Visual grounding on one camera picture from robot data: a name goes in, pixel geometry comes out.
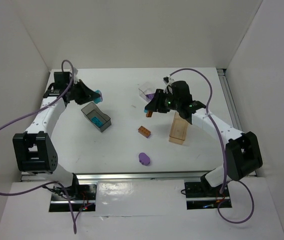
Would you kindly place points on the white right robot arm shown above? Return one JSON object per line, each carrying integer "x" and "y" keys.
{"x": 241, "y": 152}

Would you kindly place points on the orange lego brick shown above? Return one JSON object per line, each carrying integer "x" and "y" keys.
{"x": 144, "y": 131}

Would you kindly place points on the teal lego brick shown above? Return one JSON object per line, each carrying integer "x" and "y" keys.
{"x": 100, "y": 98}
{"x": 96, "y": 122}

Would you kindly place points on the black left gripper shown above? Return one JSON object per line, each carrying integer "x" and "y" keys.
{"x": 82, "y": 92}

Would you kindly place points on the purple rounded lego piece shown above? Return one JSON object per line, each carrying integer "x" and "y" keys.
{"x": 144, "y": 159}

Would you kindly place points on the amber plastic container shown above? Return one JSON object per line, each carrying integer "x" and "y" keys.
{"x": 178, "y": 130}

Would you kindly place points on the aluminium front rail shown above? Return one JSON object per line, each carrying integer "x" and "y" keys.
{"x": 85, "y": 178}

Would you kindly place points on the aluminium side rail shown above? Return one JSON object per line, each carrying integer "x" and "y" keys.
{"x": 229, "y": 98}

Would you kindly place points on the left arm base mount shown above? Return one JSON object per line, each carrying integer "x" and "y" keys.
{"x": 84, "y": 199}

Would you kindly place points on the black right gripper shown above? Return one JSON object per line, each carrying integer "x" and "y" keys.
{"x": 159, "y": 101}

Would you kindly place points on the purple rectangular lego brick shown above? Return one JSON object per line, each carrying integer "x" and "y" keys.
{"x": 150, "y": 96}

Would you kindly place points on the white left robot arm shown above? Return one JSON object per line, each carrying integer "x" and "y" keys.
{"x": 34, "y": 150}

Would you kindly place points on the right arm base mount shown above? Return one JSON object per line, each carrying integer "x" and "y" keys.
{"x": 199, "y": 198}

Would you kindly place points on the smoky grey plastic container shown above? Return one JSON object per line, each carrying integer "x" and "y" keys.
{"x": 91, "y": 110}

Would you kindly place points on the clear plastic container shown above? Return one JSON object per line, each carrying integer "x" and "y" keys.
{"x": 148, "y": 88}

